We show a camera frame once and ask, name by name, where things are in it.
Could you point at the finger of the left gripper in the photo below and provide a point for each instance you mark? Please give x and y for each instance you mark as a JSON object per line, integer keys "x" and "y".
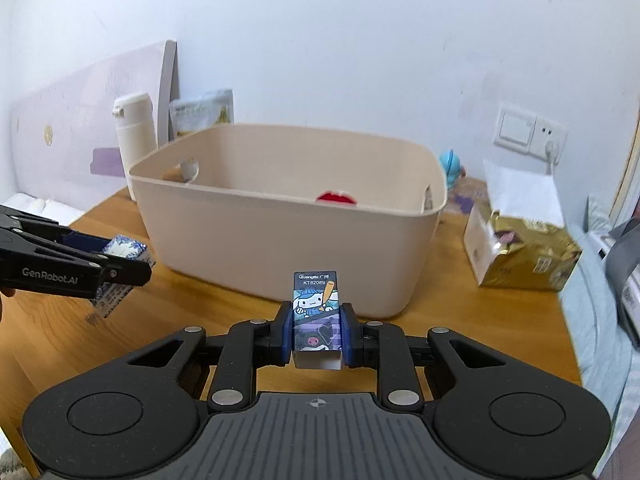
{"x": 93, "y": 270}
{"x": 49, "y": 230}

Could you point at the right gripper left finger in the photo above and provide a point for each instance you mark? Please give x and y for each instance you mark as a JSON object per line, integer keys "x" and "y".
{"x": 138, "y": 412}

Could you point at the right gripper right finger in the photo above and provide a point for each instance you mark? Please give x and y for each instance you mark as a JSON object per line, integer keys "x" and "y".
{"x": 491, "y": 413}

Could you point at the blue white porcelain-pattern box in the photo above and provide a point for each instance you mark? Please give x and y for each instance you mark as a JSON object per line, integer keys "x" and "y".
{"x": 109, "y": 296}

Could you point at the purple cartoon small box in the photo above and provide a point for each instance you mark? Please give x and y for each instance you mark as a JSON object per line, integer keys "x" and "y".
{"x": 316, "y": 321}

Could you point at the white red plush roll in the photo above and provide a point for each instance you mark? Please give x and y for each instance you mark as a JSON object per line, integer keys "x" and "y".
{"x": 336, "y": 197}

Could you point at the person's hand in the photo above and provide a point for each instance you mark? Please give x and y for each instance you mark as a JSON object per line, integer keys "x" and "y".
{"x": 6, "y": 292}

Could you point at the pink purple headboard panel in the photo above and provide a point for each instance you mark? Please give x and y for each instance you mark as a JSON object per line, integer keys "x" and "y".
{"x": 63, "y": 138}

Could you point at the light blue blanket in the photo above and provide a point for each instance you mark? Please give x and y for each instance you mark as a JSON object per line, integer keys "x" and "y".
{"x": 602, "y": 348}

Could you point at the cream thermos bottle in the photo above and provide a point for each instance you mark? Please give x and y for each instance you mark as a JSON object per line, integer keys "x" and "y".
{"x": 133, "y": 118}

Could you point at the beige plastic storage bin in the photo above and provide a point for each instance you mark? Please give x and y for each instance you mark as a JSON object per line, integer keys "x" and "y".
{"x": 235, "y": 205}

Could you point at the gold tissue box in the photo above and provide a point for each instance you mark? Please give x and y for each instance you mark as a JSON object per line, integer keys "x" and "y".
{"x": 506, "y": 252}

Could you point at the banana chips pouch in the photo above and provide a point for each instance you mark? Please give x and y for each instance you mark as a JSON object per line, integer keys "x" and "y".
{"x": 202, "y": 112}

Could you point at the white paper sheet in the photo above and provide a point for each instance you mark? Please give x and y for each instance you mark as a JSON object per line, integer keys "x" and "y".
{"x": 523, "y": 194}

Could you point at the blue dinosaur figurine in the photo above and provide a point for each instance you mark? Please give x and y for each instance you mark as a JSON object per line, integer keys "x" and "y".
{"x": 452, "y": 167}

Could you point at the white device with grey strap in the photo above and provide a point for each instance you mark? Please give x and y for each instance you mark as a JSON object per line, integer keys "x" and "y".
{"x": 619, "y": 253}

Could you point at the white wall switch socket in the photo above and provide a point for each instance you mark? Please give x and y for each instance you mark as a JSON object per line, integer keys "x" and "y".
{"x": 524, "y": 132}

